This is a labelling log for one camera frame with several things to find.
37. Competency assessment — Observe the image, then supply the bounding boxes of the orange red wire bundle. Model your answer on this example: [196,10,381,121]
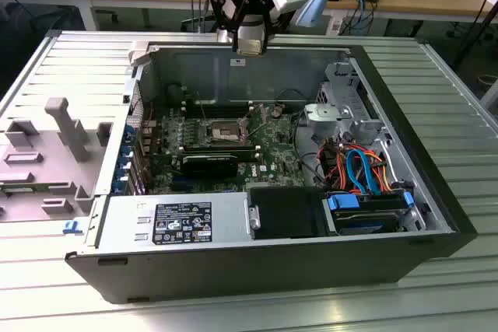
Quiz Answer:
[317,139,392,195]

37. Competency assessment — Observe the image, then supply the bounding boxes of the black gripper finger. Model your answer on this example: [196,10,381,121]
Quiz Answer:
[212,0,244,54]
[248,0,274,54]

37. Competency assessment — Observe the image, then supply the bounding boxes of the silver perforated drive cage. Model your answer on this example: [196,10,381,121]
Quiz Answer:
[315,60,386,149]

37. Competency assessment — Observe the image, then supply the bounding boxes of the hard disk in blue carrier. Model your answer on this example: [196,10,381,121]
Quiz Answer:
[321,190,414,237]

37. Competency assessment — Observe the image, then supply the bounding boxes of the metal locking lever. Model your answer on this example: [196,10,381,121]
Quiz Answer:
[195,93,208,123]
[243,121,272,139]

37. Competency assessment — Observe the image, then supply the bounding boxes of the silver power supply unit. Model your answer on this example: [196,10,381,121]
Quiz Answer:
[93,191,251,250]

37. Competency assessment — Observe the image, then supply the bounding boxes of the CPU socket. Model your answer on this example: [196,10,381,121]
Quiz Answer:
[208,117,250,143]

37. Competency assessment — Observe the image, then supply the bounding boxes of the thin black fan wire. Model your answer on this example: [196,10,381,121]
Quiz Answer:
[276,88,312,100]

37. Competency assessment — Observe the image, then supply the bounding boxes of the grey metal corner bracket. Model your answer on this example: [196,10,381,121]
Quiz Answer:
[126,40,152,67]

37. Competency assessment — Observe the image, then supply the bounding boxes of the black graphics card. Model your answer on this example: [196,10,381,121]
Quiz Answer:
[179,152,239,178]

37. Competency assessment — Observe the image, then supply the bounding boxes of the blue cable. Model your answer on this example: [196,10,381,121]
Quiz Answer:
[356,0,377,24]

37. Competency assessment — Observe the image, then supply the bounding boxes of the blue flat wire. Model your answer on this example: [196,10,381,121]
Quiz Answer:
[345,147,386,197]

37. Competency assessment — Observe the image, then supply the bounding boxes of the silver drive bracket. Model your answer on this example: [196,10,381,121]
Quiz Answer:
[303,102,351,137]

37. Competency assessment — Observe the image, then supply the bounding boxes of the black tripod leg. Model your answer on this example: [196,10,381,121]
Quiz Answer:
[453,0,498,72]

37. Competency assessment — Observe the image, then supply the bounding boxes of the silver CPU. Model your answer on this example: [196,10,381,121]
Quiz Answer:
[236,38,268,56]

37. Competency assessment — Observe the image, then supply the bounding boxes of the black RAM slot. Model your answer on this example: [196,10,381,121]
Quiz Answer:
[181,141,260,146]
[182,98,254,104]
[181,146,260,152]
[182,102,254,108]
[182,109,254,116]
[181,143,260,149]
[182,105,254,112]

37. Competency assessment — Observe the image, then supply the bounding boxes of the green motherboard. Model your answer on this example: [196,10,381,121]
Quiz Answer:
[142,108,312,195]

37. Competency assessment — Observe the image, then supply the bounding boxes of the power supply label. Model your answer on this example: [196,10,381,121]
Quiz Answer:
[154,201,213,246]

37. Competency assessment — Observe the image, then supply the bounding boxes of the grey parts rack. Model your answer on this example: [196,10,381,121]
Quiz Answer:
[0,96,114,225]

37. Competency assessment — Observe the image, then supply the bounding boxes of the black PC case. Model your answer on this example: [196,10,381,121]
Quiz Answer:
[64,30,479,305]

